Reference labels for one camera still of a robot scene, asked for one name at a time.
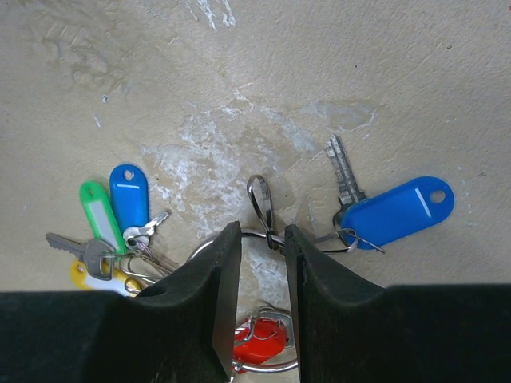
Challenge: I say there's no green key tag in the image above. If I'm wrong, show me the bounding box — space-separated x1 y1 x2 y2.
79 181 126 255

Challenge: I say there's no large metal keyring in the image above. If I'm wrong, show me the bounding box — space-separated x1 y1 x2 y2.
187 174 300 374

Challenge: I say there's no red key tag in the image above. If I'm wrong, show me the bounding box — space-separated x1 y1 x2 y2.
233 318 287 365

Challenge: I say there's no yellow key tag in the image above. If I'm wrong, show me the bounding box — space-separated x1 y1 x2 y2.
70 259 142 297

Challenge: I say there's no large blue key tag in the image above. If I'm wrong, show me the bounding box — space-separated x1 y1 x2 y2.
340 176 455 250

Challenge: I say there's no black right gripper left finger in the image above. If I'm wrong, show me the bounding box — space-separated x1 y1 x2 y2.
1 222 241 382

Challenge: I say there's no small blue key tag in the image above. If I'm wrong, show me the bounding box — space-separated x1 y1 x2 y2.
109 164 150 232

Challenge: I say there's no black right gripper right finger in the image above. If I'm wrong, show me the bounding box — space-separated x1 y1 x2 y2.
284 225 510 382

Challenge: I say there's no small silver key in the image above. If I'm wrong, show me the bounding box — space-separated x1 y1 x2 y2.
123 211 170 251

